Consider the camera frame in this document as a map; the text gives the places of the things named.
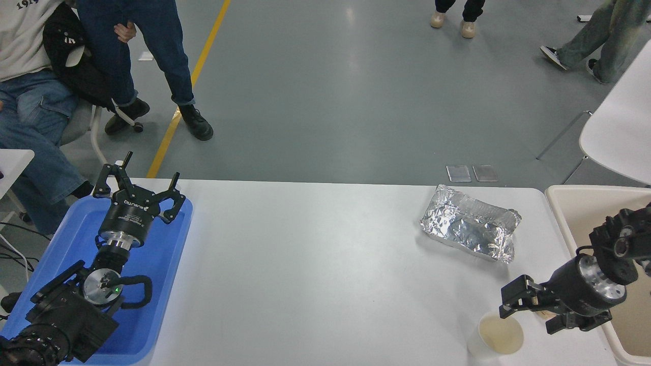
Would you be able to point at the blue plastic tray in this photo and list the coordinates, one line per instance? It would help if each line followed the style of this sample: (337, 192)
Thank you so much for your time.
(157, 264)

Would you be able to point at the large pale bin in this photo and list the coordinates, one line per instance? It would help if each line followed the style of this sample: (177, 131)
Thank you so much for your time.
(574, 213)

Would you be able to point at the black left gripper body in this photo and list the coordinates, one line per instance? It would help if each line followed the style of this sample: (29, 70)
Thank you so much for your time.
(129, 216)

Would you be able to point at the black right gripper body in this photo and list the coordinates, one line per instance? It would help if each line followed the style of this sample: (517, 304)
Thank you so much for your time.
(572, 292)

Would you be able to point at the seated person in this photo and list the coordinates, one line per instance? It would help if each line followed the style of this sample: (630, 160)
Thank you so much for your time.
(30, 117)

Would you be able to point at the standing person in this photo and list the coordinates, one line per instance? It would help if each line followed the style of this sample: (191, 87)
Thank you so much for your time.
(163, 46)

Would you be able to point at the white-framed wheeled chair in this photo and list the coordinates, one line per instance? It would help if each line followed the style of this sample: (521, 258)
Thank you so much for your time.
(94, 127)

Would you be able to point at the clear floor plate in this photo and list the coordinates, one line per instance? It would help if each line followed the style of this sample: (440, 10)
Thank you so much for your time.
(459, 174)
(485, 173)

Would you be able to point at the small white side table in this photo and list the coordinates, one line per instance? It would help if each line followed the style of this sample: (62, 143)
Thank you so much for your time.
(12, 168)

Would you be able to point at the black jacket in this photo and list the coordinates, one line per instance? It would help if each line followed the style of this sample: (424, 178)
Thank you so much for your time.
(81, 76)

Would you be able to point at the distant person in beige shoes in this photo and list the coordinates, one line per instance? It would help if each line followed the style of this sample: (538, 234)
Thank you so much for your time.
(468, 28)

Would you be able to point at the white chair with metal legs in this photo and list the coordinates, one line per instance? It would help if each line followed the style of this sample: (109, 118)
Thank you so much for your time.
(623, 132)

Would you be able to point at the crumpled foil tray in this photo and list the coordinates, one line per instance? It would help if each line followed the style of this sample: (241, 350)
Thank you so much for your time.
(468, 223)

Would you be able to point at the white paper cup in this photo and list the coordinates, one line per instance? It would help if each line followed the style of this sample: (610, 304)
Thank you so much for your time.
(501, 338)

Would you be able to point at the white paper slip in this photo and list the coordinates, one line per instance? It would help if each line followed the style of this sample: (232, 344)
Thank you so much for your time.
(146, 56)

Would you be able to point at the white flat floor strip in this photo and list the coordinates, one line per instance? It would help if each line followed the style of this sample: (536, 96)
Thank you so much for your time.
(590, 18)

